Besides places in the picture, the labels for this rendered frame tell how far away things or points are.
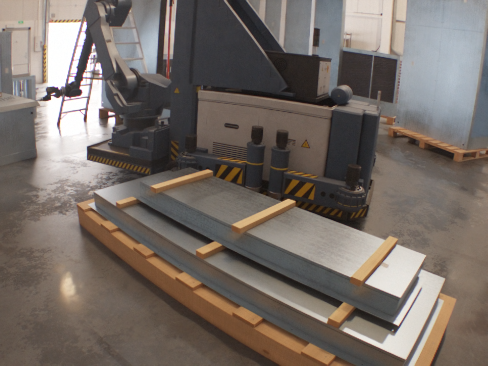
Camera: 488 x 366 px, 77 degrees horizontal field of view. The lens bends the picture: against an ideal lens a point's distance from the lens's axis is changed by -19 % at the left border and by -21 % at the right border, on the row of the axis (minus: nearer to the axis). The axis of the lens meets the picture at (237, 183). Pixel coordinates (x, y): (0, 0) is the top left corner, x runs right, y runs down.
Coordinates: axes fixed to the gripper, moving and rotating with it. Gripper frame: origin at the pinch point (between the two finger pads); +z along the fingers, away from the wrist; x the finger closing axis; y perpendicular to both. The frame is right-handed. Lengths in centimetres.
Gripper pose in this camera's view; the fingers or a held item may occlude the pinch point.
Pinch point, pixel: (49, 93)
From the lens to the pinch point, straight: 434.9
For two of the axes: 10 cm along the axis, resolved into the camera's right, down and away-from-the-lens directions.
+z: -6.1, 2.4, -7.5
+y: 6.6, -3.6, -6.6
